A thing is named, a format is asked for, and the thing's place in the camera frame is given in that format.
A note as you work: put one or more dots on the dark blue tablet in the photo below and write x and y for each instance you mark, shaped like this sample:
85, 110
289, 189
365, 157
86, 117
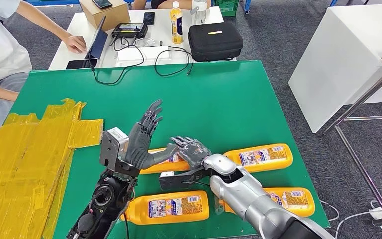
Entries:
99, 44

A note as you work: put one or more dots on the blue metal bar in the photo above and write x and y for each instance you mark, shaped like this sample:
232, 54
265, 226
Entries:
52, 2

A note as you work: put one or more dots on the small black phone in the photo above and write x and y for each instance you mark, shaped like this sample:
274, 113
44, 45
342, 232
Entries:
148, 19

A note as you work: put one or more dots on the person's left forearm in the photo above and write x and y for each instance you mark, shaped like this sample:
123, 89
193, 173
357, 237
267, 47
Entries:
41, 19

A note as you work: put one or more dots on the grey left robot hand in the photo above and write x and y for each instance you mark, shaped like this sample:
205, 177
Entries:
138, 148

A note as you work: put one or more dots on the blue metal leg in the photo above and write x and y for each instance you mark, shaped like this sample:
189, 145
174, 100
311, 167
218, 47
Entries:
247, 6

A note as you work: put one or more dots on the black controller with screen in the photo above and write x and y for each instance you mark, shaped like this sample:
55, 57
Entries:
130, 31

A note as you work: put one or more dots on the yellow drink bottle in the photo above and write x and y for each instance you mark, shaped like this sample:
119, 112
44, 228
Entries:
176, 26

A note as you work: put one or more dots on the clear glasses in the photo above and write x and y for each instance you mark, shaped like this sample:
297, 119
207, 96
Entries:
145, 42

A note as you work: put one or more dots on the black phone with reflective screen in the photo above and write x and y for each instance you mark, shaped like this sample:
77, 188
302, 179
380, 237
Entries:
102, 4

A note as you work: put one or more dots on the clear water tumbler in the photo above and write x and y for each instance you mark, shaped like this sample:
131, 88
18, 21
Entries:
199, 14

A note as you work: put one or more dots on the orange detergent bottle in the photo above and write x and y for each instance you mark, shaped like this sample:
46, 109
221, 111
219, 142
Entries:
260, 158
164, 167
296, 203
168, 216

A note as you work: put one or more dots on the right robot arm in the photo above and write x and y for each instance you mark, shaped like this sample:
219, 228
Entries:
250, 201

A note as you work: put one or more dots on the person's left hand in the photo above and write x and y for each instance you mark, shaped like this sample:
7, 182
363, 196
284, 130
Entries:
75, 44

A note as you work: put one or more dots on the green plastic crate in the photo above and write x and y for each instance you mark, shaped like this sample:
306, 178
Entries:
227, 8

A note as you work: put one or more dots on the yellow tape patch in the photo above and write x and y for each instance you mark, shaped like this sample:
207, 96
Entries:
19, 158

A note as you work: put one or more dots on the white cabinet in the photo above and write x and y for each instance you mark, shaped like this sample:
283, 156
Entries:
336, 59

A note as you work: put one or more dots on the black zip case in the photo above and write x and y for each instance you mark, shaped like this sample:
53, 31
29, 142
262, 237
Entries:
214, 44

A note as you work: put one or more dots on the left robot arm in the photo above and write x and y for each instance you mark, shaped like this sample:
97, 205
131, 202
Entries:
105, 201

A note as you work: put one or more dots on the white desk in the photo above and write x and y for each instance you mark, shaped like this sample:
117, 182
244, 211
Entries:
159, 33

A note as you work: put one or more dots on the cardboard box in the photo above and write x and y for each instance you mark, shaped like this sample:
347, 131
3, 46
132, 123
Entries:
108, 18

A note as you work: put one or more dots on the large black phone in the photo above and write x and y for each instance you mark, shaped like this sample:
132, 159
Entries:
77, 64

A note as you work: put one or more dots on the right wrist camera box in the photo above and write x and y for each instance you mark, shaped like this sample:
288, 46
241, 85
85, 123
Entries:
177, 181

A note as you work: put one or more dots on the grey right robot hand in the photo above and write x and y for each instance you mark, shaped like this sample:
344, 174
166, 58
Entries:
194, 153

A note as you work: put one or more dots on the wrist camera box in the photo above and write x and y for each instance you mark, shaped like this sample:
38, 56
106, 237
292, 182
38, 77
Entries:
112, 146
177, 181

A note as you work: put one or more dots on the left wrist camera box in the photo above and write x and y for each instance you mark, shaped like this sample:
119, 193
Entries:
112, 146

